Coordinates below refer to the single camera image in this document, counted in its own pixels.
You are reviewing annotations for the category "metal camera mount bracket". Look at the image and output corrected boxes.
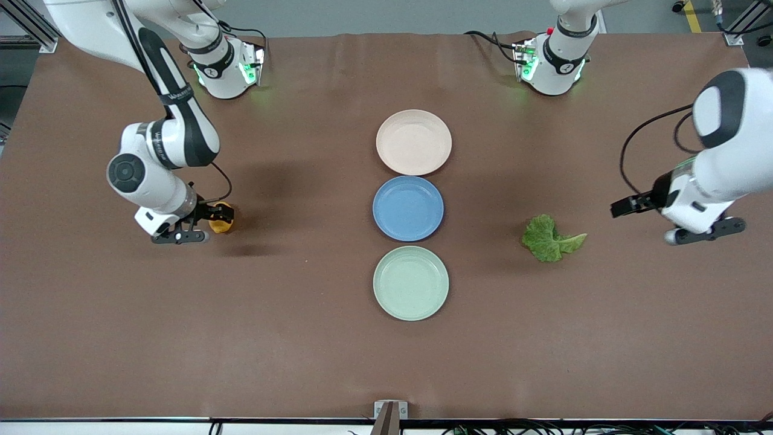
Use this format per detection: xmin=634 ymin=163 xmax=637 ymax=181
xmin=371 ymin=400 xmax=408 ymax=435

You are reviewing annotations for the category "yellow lemon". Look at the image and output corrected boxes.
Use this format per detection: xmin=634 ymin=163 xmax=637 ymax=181
xmin=208 ymin=208 xmax=237 ymax=235

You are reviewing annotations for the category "green lettuce leaf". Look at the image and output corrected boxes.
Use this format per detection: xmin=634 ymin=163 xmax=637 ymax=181
xmin=522 ymin=214 xmax=588 ymax=263

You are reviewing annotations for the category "green round plate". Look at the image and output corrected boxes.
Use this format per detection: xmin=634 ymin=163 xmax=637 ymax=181
xmin=373 ymin=245 xmax=450 ymax=321

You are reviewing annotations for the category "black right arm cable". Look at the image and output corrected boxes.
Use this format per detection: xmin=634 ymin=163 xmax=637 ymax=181
xmin=112 ymin=0 xmax=234 ymax=204

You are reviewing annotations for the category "black base cable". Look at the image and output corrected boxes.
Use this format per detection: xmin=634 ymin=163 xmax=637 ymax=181
xmin=464 ymin=30 xmax=530 ymax=66
xmin=214 ymin=22 xmax=269 ymax=59

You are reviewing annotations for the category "black right base cable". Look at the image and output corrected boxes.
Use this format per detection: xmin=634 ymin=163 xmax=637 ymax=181
xmin=214 ymin=22 xmax=269 ymax=59

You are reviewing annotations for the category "black cable with connector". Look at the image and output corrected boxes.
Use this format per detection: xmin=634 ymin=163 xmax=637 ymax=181
xmin=710 ymin=0 xmax=773 ymax=36

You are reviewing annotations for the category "aluminium frame extrusion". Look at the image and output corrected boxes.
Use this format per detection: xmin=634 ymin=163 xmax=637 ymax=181
xmin=723 ymin=0 xmax=773 ymax=47
xmin=0 ymin=0 xmax=61 ymax=54

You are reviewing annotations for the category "brown table mat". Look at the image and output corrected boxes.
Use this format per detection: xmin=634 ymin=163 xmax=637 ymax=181
xmin=0 ymin=31 xmax=773 ymax=421

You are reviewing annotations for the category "white table edge rail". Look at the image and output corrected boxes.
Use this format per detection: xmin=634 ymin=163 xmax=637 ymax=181
xmin=0 ymin=417 xmax=773 ymax=435

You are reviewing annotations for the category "blue round plate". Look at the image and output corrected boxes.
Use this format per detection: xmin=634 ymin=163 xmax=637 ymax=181
xmin=372 ymin=175 xmax=445 ymax=242

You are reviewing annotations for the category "pink round plate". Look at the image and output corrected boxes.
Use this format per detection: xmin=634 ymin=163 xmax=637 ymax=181
xmin=376 ymin=109 xmax=452 ymax=176

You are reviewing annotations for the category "black left base cable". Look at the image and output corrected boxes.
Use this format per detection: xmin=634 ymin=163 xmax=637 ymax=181
xmin=464 ymin=30 xmax=530 ymax=66

